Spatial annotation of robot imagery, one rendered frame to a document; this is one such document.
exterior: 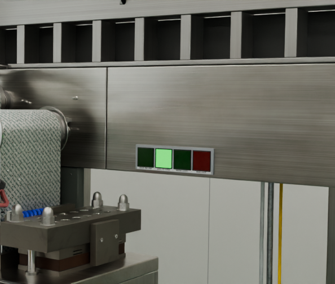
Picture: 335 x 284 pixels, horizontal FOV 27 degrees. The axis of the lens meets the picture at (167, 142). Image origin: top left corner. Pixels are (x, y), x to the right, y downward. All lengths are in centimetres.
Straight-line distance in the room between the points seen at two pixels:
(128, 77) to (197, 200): 267
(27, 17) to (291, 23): 88
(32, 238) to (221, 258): 291
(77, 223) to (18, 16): 78
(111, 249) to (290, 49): 70
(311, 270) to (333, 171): 264
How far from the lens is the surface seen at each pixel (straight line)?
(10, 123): 191
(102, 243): 189
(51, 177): 203
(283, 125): 178
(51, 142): 202
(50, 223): 178
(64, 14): 219
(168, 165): 194
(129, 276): 194
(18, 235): 181
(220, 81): 186
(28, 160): 196
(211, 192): 456
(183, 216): 469
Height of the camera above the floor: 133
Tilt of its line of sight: 3 degrees down
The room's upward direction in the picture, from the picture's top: 1 degrees clockwise
